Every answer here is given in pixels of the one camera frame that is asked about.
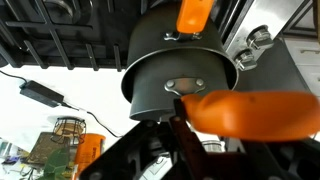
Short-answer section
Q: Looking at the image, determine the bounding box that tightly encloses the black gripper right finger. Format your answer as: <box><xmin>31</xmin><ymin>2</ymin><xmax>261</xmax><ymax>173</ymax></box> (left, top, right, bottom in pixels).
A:
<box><xmin>233</xmin><ymin>137</ymin><xmax>320</xmax><ymax>180</ymax></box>

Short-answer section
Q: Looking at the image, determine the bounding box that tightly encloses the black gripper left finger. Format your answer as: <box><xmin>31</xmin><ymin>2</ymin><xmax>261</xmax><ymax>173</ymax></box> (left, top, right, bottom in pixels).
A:
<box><xmin>79</xmin><ymin>98</ymin><xmax>218</xmax><ymax>180</ymax></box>

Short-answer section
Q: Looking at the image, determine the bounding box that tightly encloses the small pot with orange handle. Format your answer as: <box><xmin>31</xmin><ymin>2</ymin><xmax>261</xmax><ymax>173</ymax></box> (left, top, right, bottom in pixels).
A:
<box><xmin>129</xmin><ymin>49</ymin><xmax>320</xmax><ymax>142</ymax></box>

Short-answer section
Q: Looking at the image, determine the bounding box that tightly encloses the silver stove knob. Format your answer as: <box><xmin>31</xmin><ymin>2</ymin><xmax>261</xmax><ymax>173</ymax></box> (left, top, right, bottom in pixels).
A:
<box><xmin>234</xmin><ymin>49</ymin><xmax>258</xmax><ymax>72</ymax></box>
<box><xmin>246</xmin><ymin>25</ymin><xmax>275</xmax><ymax>51</ymax></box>

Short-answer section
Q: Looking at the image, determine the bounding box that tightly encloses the stainless steel gas stove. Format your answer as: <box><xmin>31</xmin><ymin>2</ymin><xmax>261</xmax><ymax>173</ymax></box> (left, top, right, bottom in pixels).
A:
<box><xmin>0</xmin><ymin>0</ymin><xmax>316</xmax><ymax>73</ymax></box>

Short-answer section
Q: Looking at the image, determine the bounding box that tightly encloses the black round stove burner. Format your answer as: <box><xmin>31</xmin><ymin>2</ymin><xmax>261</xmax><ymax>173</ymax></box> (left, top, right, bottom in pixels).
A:
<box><xmin>42</xmin><ymin>0</ymin><xmax>95</xmax><ymax>21</ymax></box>

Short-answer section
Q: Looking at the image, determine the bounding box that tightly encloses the orange drink powder canister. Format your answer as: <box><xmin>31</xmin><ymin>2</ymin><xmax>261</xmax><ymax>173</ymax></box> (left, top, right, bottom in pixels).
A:
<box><xmin>73</xmin><ymin>133</ymin><xmax>107</xmax><ymax>180</ymax></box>

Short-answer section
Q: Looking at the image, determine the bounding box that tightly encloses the brown textured board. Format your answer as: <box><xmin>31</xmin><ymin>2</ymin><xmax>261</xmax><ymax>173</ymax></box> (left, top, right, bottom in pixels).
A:
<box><xmin>26</xmin><ymin>131</ymin><xmax>73</xmax><ymax>167</ymax></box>

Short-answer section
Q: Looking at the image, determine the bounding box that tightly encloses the black power adapter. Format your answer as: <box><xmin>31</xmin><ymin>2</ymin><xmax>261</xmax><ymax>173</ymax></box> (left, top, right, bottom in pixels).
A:
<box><xmin>19</xmin><ymin>79</ymin><xmax>65</xmax><ymax>108</ymax></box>

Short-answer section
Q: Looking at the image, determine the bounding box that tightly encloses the black cast iron grate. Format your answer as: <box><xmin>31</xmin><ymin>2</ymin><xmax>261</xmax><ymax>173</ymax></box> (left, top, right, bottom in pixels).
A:
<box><xmin>0</xmin><ymin>0</ymin><xmax>143</xmax><ymax>73</ymax></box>

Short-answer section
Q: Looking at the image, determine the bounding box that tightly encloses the black power cable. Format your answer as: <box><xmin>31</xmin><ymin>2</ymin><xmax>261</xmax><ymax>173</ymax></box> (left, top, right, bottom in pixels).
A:
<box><xmin>0</xmin><ymin>69</ymin><xmax>28</xmax><ymax>84</ymax></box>
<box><xmin>61</xmin><ymin>102</ymin><xmax>123</xmax><ymax>139</ymax></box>

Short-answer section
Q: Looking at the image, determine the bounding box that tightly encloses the metal cabinet door handle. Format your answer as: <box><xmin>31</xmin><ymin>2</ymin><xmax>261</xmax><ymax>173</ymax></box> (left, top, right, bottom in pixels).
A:
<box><xmin>299</xmin><ymin>48</ymin><xmax>320</xmax><ymax>55</ymax></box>

